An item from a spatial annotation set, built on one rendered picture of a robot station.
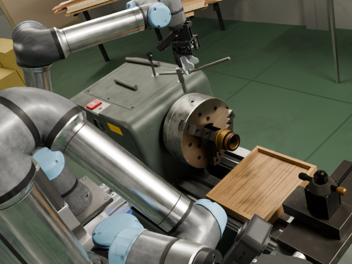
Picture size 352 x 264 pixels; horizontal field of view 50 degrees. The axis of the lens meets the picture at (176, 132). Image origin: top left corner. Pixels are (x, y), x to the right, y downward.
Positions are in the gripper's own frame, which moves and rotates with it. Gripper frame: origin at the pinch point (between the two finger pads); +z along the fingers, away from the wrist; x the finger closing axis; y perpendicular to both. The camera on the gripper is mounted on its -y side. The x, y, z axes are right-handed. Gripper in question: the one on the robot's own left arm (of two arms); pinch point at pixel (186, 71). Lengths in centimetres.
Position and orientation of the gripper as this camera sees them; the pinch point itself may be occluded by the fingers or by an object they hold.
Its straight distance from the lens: 151.4
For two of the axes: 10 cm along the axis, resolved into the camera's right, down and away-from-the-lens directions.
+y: 8.4, 0.5, -5.3
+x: 4.6, -6.0, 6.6
